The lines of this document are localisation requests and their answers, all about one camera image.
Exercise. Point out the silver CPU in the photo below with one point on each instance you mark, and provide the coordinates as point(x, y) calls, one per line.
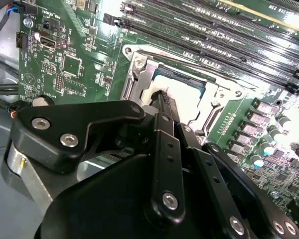
point(184, 94)

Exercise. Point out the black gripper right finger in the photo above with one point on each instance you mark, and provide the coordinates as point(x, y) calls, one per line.
point(206, 171)

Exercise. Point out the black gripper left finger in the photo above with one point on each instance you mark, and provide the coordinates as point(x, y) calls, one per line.
point(94, 112)

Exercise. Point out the metal socket cover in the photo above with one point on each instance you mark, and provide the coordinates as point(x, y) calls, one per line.
point(145, 82)

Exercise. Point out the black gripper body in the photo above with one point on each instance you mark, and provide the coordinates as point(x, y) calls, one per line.
point(102, 211)

